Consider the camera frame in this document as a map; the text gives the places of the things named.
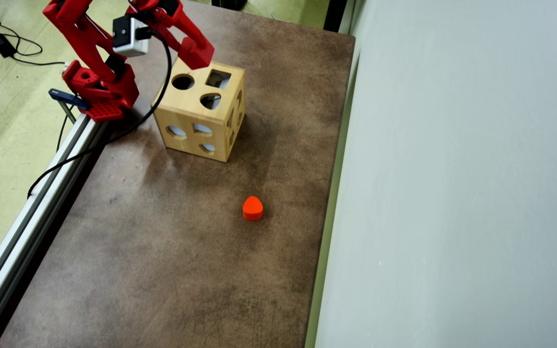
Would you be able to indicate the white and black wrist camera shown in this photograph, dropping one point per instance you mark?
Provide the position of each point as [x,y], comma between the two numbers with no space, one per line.
[128,36]

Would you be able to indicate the red cube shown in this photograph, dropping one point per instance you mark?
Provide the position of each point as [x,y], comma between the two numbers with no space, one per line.
[197,55]

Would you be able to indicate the red robot arm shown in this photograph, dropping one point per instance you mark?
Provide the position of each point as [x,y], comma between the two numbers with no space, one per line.
[85,43]

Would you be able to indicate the aluminium profile rail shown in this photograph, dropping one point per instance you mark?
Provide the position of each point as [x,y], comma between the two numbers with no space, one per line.
[17,232]

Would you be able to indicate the blue clamp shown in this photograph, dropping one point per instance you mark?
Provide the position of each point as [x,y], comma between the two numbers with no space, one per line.
[68,98]

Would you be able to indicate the wooden shape sorter box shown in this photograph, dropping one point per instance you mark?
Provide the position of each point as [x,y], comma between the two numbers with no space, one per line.
[186,99]

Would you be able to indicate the orange rounded triangle block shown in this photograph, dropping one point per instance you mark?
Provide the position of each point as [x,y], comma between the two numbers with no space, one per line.
[253,209]

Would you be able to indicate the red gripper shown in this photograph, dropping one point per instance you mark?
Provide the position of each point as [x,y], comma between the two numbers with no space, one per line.
[195,52]

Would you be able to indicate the black object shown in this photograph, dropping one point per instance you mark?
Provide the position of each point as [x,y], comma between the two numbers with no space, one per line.
[229,4]

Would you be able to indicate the black power adapter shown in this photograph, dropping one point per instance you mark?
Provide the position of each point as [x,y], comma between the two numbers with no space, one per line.
[2,44]

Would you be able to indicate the black post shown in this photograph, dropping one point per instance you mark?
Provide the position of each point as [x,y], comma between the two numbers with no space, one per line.
[335,14]

